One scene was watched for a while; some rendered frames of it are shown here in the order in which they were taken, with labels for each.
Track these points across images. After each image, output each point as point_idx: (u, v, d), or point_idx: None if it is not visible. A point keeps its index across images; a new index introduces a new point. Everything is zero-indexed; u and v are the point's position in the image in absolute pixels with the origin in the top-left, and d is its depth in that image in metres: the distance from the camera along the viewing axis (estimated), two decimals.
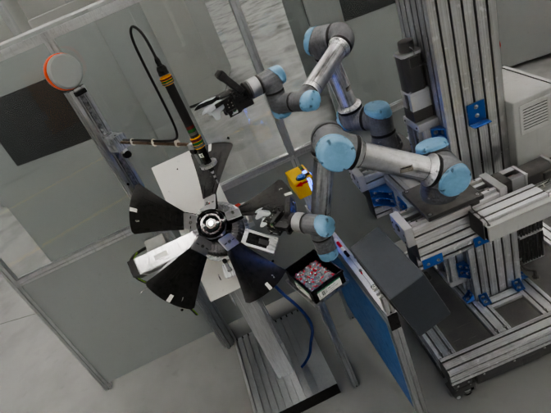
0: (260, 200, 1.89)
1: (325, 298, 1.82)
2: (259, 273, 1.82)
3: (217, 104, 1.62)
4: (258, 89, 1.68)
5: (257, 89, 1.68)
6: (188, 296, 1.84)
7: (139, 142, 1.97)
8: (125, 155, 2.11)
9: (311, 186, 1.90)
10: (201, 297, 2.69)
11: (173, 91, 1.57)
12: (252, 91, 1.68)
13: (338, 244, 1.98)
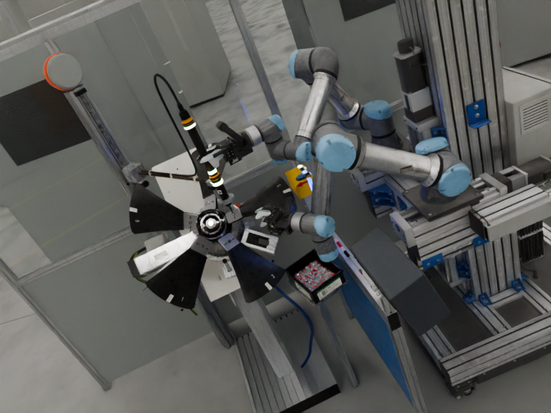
0: (259, 199, 1.88)
1: (325, 298, 1.82)
2: (259, 273, 1.82)
3: (215, 154, 1.70)
4: (257, 138, 1.75)
5: (257, 138, 1.75)
6: (188, 296, 1.84)
7: (158, 174, 2.05)
8: (143, 184, 2.19)
9: (311, 186, 1.90)
10: (201, 297, 2.69)
11: (194, 133, 1.66)
12: (251, 140, 1.75)
13: (338, 244, 1.98)
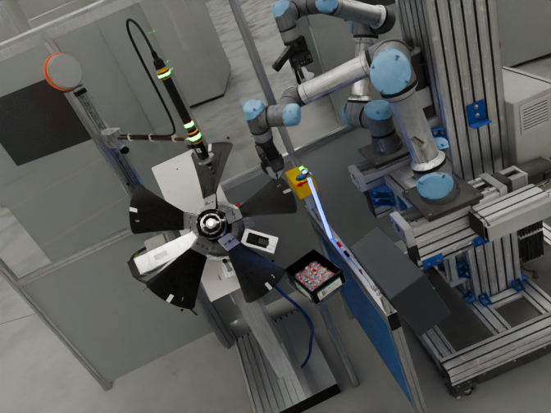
0: (259, 199, 1.88)
1: (325, 298, 1.82)
2: (259, 273, 1.82)
3: (301, 76, 1.89)
4: (293, 33, 1.82)
5: (293, 34, 1.82)
6: (188, 296, 1.84)
7: (137, 137, 1.96)
8: (123, 150, 2.09)
9: (311, 186, 1.90)
10: (201, 297, 2.69)
11: (170, 84, 1.56)
12: (293, 39, 1.84)
13: (338, 244, 1.98)
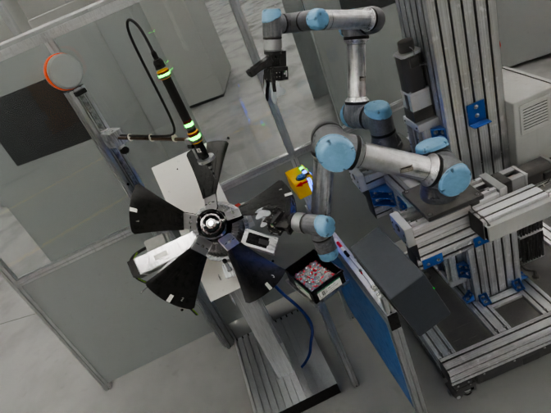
0: (252, 261, 1.84)
1: (325, 298, 1.82)
2: (179, 285, 1.81)
3: (274, 88, 1.82)
4: (276, 43, 1.77)
5: (276, 44, 1.77)
6: (142, 224, 1.89)
7: (137, 137, 1.96)
8: (123, 150, 2.09)
9: (311, 186, 1.90)
10: (201, 297, 2.69)
11: (170, 84, 1.56)
12: (275, 50, 1.79)
13: (338, 244, 1.98)
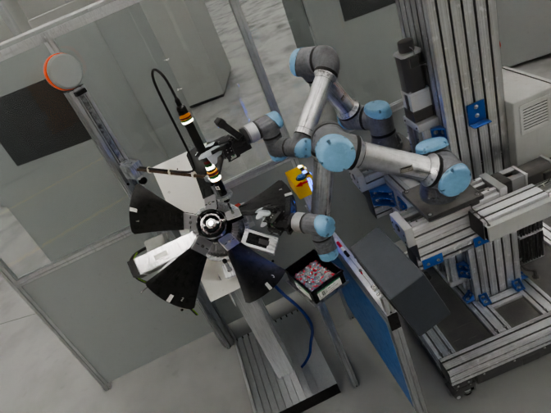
0: (252, 261, 1.84)
1: (325, 298, 1.82)
2: (179, 285, 1.81)
3: (213, 151, 1.69)
4: (256, 135, 1.75)
5: (255, 135, 1.74)
6: (142, 224, 1.89)
7: (156, 170, 2.04)
8: (142, 181, 2.18)
9: (311, 186, 1.90)
10: (201, 297, 2.69)
11: (192, 129, 1.65)
12: (250, 137, 1.74)
13: (338, 244, 1.98)
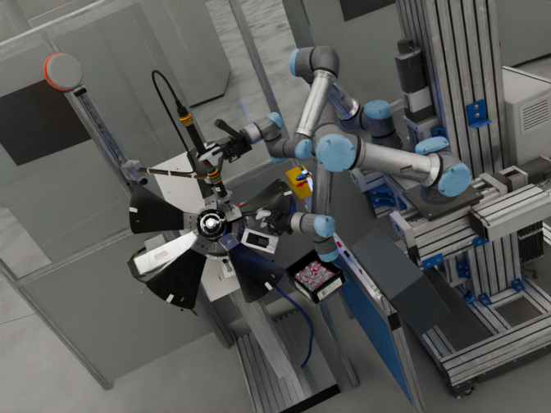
0: (252, 261, 1.84)
1: (325, 298, 1.82)
2: (179, 285, 1.81)
3: (214, 152, 1.69)
4: (257, 136, 1.75)
5: (256, 136, 1.75)
6: (142, 224, 1.89)
7: (157, 171, 2.05)
8: (142, 182, 2.19)
9: (311, 186, 1.90)
10: (201, 297, 2.69)
11: (193, 130, 1.65)
12: (250, 138, 1.75)
13: (338, 244, 1.98)
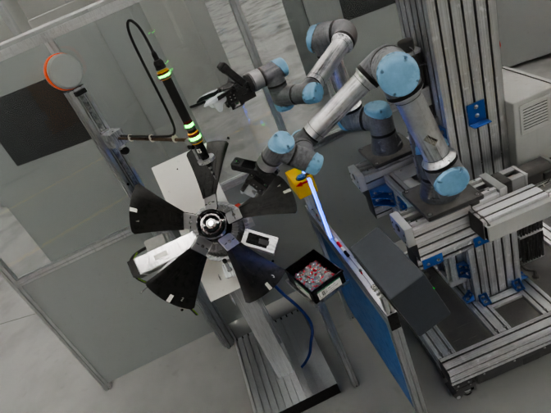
0: (252, 261, 1.84)
1: (325, 298, 1.82)
2: (179, 285, 1.81)
3: (220, 96, 1.61)
4: (261, 82, 1.68)
5: (260, 82, 1.67)
6: (142, 224, 1.89)
7: (137, 138, 1.96)
8: (123, 151, 2.10)
9: (311, 186, 1.90)
10: (201, 297, 2.69)
11: (170, 85, 1.56)
12: (254, 83, 1.67)
13: (338, 244, 1.98)
